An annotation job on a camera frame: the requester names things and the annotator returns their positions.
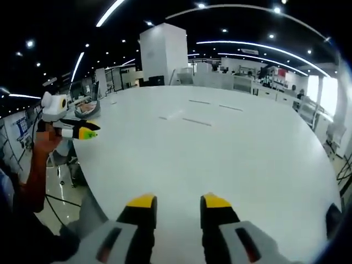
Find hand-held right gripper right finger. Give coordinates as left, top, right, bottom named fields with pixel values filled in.
left=200, top=192, right=293, bottom=264

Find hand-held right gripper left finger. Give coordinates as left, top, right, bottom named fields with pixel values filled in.
left=78, top=192, right=158, bottom=264

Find grey curved object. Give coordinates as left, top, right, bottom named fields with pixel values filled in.
left=74, top=99, right=102, bottom=118

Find grey office chair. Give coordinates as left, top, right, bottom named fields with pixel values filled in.
left=48, top=150, right=80, bottom=188

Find black boxes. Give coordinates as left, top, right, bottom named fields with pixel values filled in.
left=148, top=75, right=166, bottom=86

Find person's dark clothing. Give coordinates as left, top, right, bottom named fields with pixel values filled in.
left=0, top=164, right=82, bottom=264

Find wide white pillar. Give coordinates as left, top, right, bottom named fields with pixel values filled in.
left=139, top=23, right=189, bottom=87

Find white partition counter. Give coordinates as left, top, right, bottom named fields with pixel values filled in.
left=192, top=73, right=254, bottom=91

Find white shelf with red boxes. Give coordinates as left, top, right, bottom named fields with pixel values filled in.
left=258, top=65, right=292, bottom=89

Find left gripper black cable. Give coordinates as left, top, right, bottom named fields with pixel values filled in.
left=32, top=107, right=45, bottom=151

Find blue white wall poster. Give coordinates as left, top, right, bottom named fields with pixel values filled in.
left=10, top=115, right=30, bottom=141

